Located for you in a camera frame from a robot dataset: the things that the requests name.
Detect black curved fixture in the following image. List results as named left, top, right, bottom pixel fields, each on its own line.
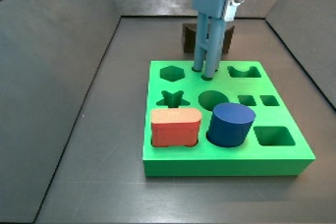
left=183, top=23, right=235, bottom=54

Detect green shape sorter block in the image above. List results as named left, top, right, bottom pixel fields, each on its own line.
left=143, top=61, right=315, bottom=177

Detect blue three prong object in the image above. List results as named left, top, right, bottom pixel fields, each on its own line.
left=192, top=0, right=227, bottom=81

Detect red rounded block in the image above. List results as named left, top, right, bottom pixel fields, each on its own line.
left=151, top=108, right=203, bottom=147

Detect dark blue cylinder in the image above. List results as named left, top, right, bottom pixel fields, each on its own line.
left=207, top=102, right=256, bottom=147

